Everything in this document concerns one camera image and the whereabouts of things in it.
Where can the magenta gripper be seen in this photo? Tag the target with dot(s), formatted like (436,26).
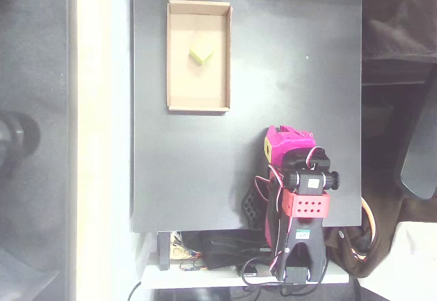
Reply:
(280,140)

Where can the green cube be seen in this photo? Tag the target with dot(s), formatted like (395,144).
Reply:
(201,51)

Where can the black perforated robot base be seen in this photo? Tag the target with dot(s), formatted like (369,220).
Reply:
(251,209)

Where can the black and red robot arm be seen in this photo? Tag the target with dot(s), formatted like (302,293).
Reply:
(309,246)

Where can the brown cardboard box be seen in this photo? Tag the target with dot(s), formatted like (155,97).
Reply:
(181,86)

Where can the brown bag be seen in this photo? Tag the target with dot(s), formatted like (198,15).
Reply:
(345,256)

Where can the black plug connector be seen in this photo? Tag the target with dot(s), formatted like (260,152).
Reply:
(247,269)

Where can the grey office chair part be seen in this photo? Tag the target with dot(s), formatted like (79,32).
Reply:
(420,164)

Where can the light wooden piece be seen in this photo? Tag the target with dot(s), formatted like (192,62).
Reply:
(177,253)

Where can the small blue circuit board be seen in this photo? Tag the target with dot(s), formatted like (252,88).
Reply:
(191,269)

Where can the white shelf board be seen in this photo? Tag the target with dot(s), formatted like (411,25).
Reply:
(205,278)

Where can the brown jacket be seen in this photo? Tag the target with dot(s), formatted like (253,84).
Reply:
(403,14)

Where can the white cloth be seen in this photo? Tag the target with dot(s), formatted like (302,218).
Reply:
(416,263)

